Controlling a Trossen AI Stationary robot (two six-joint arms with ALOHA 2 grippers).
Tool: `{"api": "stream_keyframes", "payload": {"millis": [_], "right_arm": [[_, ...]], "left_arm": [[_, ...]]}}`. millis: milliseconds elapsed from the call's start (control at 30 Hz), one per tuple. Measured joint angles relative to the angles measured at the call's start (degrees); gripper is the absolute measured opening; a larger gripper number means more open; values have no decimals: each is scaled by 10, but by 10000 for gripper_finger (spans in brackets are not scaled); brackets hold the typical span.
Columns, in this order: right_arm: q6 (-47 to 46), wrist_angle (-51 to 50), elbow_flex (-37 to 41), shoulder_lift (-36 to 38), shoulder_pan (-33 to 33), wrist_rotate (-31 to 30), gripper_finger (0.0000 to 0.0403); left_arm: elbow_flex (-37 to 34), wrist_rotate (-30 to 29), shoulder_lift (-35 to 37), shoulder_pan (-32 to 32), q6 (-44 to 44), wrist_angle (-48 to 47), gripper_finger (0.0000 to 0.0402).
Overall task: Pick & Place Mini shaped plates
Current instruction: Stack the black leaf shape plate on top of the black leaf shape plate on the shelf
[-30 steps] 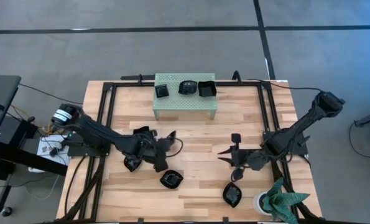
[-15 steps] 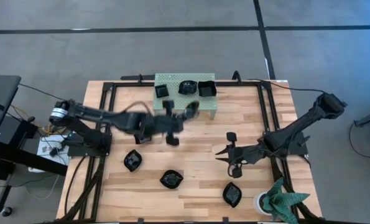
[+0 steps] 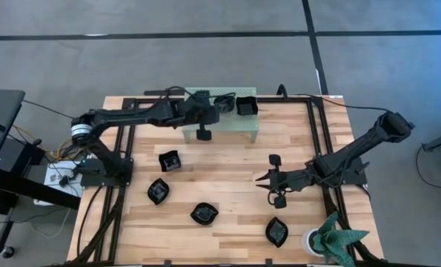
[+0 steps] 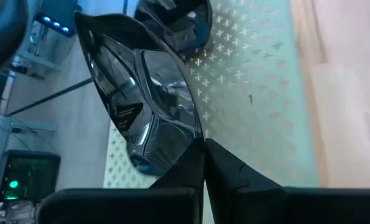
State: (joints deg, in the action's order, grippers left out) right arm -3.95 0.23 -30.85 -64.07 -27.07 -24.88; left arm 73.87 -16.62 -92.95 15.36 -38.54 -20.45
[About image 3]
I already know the yellow cable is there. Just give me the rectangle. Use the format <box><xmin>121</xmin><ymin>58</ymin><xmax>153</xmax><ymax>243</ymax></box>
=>
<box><xmin>14</xmin><ymin>125</ymin><xmax>76</xmax><ymax>161</ymax></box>

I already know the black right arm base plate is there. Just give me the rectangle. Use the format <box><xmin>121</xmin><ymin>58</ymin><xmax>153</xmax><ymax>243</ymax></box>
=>
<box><xmin>318</xmin><ymin>157</ymin><xmax>368</xmax><ymax>186</ymax></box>

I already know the black desk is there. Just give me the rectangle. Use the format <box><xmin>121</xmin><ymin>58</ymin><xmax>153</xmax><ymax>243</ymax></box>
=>
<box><xmin>0</xmin><ymin>88</ymin><xmax>82</xmax><ymax>257</ymax></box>

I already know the green perforated metal shelf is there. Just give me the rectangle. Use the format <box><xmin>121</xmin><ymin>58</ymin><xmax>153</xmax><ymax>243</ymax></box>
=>
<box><xmin>182</xmin><ymin>87</ymin><xmax>260</xmax><ymax>145</ymax></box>

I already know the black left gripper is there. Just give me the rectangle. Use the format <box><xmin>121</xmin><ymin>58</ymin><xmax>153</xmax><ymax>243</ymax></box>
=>
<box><xmin>173</xmin><ymin>88</ymin><xmax>221</xmax><ymax>142</ymax></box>

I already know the black flat bar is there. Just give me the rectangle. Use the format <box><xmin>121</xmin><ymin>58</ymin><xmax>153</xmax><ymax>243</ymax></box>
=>
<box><xmin>143</xmin><ymin>88</ymin><xmax>187</xmax><ymax>96</ymax></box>

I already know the white plant pot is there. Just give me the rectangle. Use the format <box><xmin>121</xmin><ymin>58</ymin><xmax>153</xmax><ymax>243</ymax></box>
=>
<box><xmin>302</xmin><ymin>228</ymin><xmax>327</xmax><ymax>257</ymax></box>

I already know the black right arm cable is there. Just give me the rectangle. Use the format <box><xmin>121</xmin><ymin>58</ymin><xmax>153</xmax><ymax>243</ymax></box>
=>
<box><xmin>276</xmin><ymin>84</ymin><xmax>391</xmax><ymax>112</ymax></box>

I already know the white power strip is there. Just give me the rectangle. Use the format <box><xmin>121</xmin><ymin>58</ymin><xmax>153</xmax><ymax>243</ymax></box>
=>
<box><xmin>43</xmin><ymin>159</ymin><xmax>84</xmax><ymax>197</ymax></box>

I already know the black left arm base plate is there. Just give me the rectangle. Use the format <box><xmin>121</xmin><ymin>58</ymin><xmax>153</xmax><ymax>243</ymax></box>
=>
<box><xmin>79</xmin><ymin>157</ymin><xmax>135</xmax><ymax>188</ymax></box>

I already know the black floor cable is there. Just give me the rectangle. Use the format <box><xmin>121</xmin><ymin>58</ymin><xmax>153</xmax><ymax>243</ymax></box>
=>
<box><xmin>415</xmin><ymin>143</ymin><xmax>441</xmax><ymax>190</ymax></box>

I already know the green artificial plant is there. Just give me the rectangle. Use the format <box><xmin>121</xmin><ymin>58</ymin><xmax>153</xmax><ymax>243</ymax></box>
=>
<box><xmin>311</xmin><ymin>211</ymin><xmax>371</xmax><ymax>267</ymax></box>

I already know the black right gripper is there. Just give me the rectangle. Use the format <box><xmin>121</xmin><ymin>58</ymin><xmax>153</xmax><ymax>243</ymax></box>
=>
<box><xmin>256</xmin><ymin>154</ymin><xmax>316</xmax><ymax>209</ymax></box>

